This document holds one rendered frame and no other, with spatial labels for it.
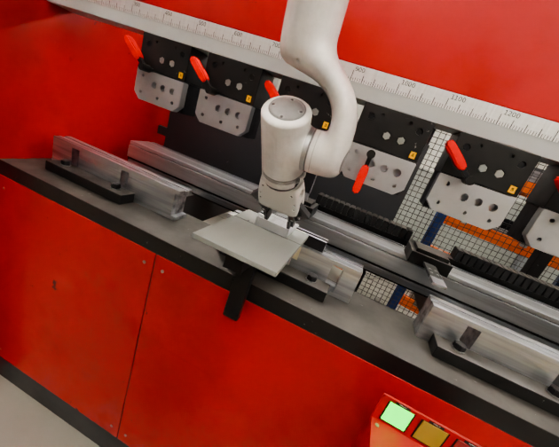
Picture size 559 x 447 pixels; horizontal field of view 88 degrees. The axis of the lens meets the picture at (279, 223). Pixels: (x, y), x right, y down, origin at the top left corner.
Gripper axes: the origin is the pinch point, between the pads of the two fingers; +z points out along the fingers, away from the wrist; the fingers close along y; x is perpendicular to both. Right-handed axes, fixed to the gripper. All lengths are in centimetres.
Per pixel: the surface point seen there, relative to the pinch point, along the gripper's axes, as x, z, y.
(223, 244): 17.9, -12.2, 3.5
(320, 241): -1.2, 4.7, -11.6
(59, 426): 75, 71, 49
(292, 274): 9.1, 7.9, -8.5
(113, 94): -28, 10, 86
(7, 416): 80, 66, 65
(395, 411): 27.0, 3.8, -37.9
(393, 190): -11.1, -11.6, -22.3
